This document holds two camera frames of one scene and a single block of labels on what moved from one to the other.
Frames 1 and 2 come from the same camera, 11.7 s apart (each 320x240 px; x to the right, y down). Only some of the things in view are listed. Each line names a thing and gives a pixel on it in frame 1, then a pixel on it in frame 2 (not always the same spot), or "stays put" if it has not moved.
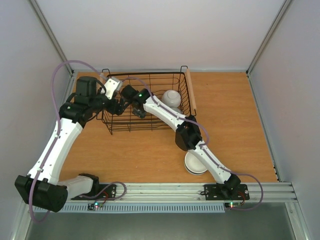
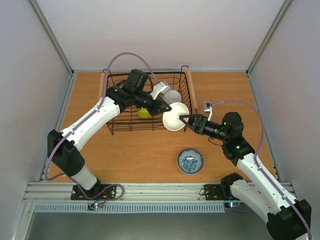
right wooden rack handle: x=192 y=92 stays put
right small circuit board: x=232 y=204 stays put
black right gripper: x=137 y=111 → x=198 y=122
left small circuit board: x=94 y=206 stays put
